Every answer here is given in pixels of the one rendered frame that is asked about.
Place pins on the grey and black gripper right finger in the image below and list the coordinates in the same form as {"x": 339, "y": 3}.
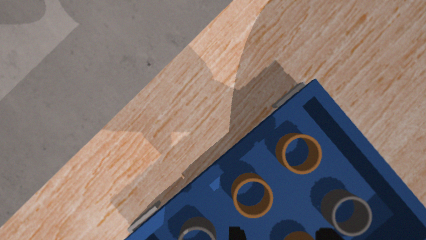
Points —
{"x": 327, "y": 234}

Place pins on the blue plastic crate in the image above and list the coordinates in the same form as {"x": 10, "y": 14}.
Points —
{"x": 349, "y": 162}

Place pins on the bronze bushing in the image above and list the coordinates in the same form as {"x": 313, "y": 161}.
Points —
{"x": 299, "y": 235}
{"x": 313, "y": 159}
{"x": 259, "y": 209}

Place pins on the grey block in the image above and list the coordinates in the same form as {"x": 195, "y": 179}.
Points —
{"x": 154, "y": 207}

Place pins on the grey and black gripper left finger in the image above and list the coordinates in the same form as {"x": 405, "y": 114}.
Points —
{"x": 236, "y": 234}

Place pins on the grey metal bushing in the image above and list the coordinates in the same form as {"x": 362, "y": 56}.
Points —
{"x": 198, "y": 223}
{"x": 360, "y": 220}

